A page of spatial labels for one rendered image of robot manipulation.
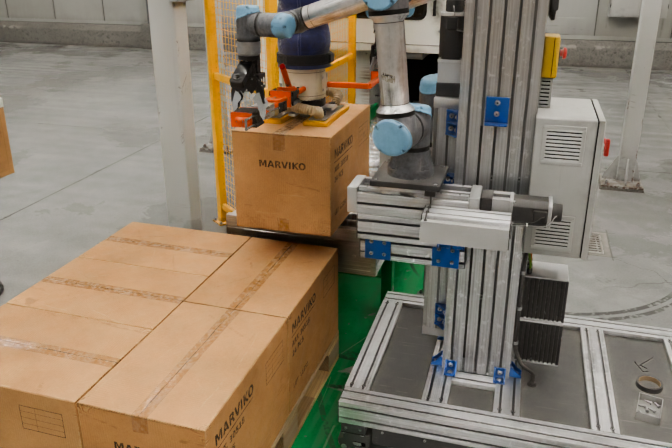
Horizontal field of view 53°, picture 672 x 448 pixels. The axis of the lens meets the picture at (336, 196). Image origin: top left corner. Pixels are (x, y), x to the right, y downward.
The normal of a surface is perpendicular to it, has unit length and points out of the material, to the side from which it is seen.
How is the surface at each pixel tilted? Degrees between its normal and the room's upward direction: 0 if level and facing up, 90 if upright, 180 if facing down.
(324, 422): 0
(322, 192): 90
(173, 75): 90
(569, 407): 0
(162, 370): 0
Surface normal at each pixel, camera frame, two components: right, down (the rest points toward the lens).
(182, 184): -0.29, 0.33
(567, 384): 0.00, -0.94
